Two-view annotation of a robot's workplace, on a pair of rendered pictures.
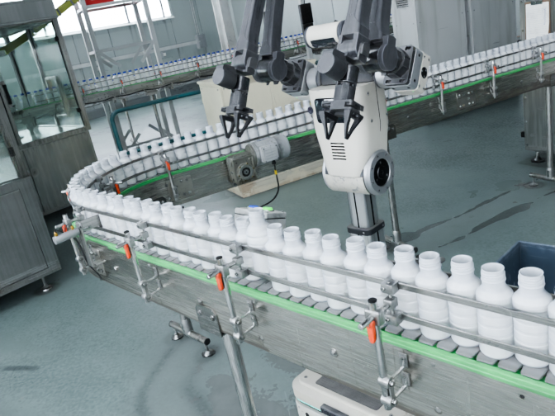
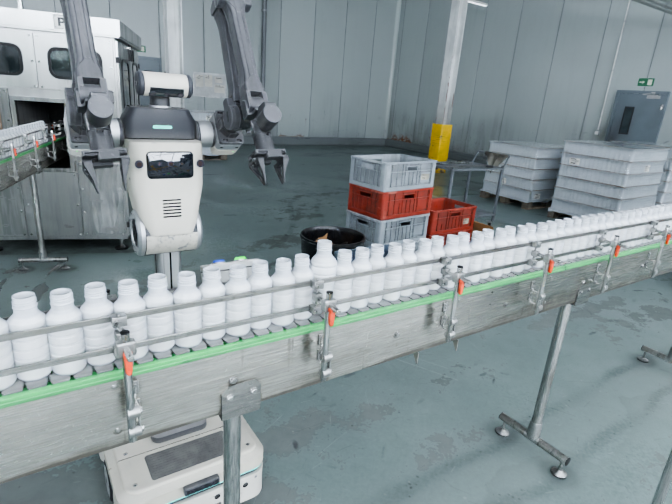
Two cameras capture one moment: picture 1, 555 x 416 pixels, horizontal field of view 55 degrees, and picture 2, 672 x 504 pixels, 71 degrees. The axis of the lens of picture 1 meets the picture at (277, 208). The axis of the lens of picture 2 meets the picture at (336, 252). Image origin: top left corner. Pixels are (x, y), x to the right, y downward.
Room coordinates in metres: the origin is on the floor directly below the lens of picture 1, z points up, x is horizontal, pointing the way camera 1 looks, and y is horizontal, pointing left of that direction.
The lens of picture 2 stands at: (1.07, 1.17, 1.55)
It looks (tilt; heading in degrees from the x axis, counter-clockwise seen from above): 18 degrees down; 276
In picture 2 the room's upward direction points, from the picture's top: 5 degrees clockwise
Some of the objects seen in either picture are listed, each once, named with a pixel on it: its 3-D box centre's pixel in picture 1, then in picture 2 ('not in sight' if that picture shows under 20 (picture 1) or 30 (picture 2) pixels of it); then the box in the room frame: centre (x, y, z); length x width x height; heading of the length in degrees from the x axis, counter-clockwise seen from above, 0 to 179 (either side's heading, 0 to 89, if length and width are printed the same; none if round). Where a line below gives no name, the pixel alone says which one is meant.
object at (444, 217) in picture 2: not in sight; (438, 215); (0.63, -3.21, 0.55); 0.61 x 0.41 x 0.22; 44
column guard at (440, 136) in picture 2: not in sight; (439, 148); (0.12, -10.26, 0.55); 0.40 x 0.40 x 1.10; 41
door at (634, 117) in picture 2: not in sight; (628, 143); (-3.70, -9.63, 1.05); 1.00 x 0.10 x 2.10; 131
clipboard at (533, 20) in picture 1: (536, 21); not in sight; (4.41, -2.33, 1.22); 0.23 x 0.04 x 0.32; 23
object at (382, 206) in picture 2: not in sight; (390, 198); (1.09, -2.67, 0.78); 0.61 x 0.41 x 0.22; 48
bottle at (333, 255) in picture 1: (335, 271); (392, 271); (1.05, -0.10, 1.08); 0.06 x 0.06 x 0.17
